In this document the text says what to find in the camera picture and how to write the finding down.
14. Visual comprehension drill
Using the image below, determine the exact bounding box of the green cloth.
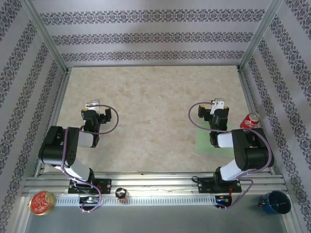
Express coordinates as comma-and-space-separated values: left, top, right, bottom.
195, 119, 234, 154

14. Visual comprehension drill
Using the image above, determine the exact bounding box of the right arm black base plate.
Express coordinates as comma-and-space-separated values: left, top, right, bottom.
198, 177, 242, 194

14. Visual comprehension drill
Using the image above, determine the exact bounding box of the grey metal shelf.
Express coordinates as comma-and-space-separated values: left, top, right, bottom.
18, 196, 294, 233

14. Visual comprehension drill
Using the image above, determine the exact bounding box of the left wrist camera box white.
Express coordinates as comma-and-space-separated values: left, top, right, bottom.
85, 100, 101, 114

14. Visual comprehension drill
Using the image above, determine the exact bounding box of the blue enamel mug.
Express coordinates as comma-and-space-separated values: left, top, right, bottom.
258, 190, 292, 215

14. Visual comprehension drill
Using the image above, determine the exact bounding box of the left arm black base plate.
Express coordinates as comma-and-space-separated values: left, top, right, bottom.
68, 179, 112, 195

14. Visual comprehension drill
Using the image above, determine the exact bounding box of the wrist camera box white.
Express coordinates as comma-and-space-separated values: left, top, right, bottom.
85, 100, 101, 114
210, 98, 225, 115

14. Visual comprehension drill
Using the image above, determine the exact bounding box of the aluminium corner post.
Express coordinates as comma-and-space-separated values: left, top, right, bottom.
239, 0, 284, 72
20, 0, 69, 73

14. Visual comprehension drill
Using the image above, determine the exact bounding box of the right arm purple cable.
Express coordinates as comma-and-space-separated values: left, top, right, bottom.
189, 101, 275, 211

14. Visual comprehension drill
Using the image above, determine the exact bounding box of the red soda can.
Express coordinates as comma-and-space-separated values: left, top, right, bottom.
240, 112, 260, 133

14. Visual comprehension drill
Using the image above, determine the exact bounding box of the wide aluminium base rail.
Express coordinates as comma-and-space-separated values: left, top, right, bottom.
23, 172, 289, 197

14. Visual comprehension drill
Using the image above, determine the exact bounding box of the grey slotted cable duct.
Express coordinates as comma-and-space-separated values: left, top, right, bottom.
54, 195, 217, 205

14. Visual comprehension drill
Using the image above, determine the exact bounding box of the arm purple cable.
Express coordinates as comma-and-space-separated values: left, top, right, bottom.
60, 104, 119, 214
189, 101, 275, 211

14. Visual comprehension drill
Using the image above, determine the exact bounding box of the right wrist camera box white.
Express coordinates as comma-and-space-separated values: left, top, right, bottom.
210, 98, 225, 115

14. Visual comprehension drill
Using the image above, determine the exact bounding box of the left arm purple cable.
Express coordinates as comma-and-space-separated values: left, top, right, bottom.
60, 104, 119, 214

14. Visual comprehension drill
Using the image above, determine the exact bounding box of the round red gold tin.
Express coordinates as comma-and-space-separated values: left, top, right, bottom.
27, 191, 57, 216

